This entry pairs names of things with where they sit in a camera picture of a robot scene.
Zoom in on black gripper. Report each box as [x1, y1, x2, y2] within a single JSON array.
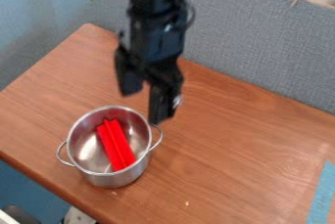
[[115, 7, 195, 124]]

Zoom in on metal pot with handles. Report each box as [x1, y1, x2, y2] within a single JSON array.
[[56, 106, 163, 188]]

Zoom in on red plastic block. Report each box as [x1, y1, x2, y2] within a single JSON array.
[[96, 119, 136, 172]]

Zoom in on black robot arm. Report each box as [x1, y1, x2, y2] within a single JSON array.
[[115, 0, 195, 124]]

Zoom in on white object under table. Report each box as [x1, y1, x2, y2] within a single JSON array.
[[63, 207, 96, 224]]

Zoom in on dark object bottom left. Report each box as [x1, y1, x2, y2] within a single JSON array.
[[1, 205, 41, 224]]

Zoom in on grey fabric divider panel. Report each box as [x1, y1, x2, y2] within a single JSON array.
[[83, 0, 335, 115]]

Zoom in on blue tape strip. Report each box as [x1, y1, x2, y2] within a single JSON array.
[[307, 161, 335, 224]]

